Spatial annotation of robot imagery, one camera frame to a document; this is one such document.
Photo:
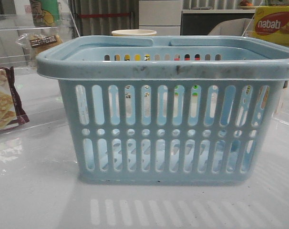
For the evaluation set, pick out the packaged bread clear wrapper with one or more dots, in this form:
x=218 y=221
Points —
x=38 y=43

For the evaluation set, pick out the light blue plastic basket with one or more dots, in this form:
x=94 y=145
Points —
x=167 y=109

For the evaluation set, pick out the white cabinet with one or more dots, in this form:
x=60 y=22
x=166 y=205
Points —
x=162 y=16

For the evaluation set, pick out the clear acrylic left shelf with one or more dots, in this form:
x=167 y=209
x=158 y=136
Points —
x=13 y=55

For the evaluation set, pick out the clear acrylic shelf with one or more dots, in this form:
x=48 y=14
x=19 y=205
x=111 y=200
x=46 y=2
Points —
x=13 y=55
x=282 y=111

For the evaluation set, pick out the beige chair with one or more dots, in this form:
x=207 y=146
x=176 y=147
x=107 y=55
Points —
x=235 y=27

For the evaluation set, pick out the brown cracker snack package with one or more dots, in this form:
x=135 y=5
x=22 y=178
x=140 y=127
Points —
x=12 y=114

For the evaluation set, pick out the green cartoon snack bag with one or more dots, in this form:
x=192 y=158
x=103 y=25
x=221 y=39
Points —
x=45 y=12

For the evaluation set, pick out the yellow nabati wafer box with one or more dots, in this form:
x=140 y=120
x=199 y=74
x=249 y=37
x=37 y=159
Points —
x=271 y=24

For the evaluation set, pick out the clear acrylic right shelf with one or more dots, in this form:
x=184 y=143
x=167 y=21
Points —
x=282 y=111

